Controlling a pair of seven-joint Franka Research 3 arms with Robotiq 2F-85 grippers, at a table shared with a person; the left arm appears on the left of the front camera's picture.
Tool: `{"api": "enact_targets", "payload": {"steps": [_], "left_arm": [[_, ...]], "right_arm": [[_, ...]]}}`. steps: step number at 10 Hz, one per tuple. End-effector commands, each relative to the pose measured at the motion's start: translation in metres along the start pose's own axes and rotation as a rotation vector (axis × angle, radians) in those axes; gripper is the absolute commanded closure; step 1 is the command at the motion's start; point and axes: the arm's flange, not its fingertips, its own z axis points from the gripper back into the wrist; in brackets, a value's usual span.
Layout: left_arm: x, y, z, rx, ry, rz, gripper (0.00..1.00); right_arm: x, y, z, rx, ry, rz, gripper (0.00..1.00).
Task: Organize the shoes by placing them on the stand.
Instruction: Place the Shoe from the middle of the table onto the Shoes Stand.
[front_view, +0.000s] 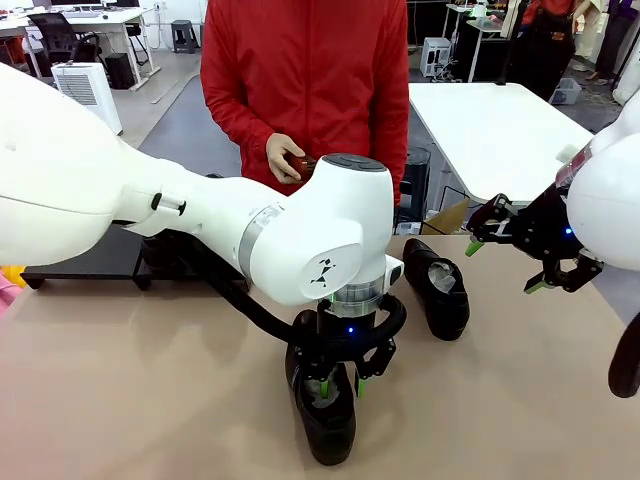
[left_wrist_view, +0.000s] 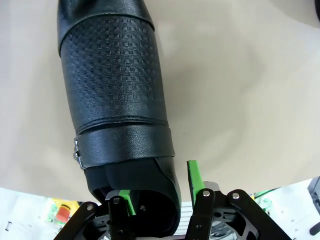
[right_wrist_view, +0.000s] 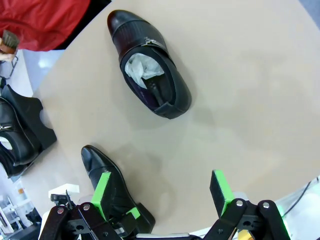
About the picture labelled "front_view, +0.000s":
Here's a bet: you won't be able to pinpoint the pink cloth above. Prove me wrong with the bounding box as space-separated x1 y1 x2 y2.
0 272 21 317

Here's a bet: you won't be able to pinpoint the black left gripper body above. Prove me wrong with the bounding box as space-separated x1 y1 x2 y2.
302 317 397 369

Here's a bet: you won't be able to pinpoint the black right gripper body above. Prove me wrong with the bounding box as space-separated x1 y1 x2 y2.
514 182 584 264

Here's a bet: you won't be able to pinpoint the dark blue plastic stool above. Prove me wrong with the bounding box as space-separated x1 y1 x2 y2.
393 145 433 224

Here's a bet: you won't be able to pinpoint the white office desk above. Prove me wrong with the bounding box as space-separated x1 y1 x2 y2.
0 5 161 94

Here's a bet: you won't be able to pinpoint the grey-blue storage bin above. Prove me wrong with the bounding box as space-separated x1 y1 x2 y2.
549 77 584 106

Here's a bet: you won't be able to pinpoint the white air purifier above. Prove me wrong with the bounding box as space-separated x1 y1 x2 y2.
51 62 123 137

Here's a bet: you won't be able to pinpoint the background person dark trousers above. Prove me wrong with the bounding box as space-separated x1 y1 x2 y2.
594 0 632 84

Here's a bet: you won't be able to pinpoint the person's right hand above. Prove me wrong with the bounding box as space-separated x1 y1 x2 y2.
264 132 306 185

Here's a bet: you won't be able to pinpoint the white computer case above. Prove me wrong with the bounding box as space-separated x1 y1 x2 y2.
422 37 454 79

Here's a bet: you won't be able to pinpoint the background person black apron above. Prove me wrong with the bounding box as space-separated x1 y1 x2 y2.
514 0 577 101

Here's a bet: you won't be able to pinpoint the small white background table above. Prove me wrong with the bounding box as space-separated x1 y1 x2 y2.
444 2 507 84

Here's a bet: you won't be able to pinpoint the large white table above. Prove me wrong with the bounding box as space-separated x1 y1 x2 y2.
408 82 597 206

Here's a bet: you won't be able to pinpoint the person's red jacket torso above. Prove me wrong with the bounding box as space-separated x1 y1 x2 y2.
199 0 410 207

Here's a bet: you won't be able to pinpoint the black computer tower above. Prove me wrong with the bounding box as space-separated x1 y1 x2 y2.
104 52 136 90

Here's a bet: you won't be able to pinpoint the yellow plastic object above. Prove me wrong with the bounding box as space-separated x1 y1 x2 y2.
1 264 26 289

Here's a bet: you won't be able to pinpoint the person's right forearm red sleeve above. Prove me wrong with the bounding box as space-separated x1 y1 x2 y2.
202 89 281 151

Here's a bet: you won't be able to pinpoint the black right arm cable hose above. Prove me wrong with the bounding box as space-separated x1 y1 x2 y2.
607 312 640 400

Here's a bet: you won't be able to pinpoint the person's left forearm red sleeve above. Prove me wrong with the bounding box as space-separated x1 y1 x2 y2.
370 104 410 207

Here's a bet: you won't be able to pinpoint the brown wooden shoe brush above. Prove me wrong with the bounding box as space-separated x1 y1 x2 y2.
284 154 318 184

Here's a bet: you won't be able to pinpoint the brown cardboard box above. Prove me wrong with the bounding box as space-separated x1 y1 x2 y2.
422 199 472 236

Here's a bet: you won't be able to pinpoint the black office swivel chair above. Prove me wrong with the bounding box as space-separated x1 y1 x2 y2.
27 12 104 76

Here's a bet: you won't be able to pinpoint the small grey plastic stool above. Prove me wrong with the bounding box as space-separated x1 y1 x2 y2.
171 19 195 54

